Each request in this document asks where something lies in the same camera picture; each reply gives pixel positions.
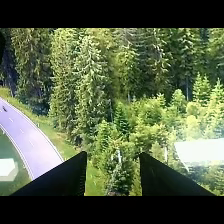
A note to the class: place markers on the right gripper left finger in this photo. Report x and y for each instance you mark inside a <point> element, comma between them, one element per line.
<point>66,180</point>

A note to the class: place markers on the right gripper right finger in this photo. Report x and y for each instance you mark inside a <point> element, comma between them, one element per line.
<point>160,180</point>

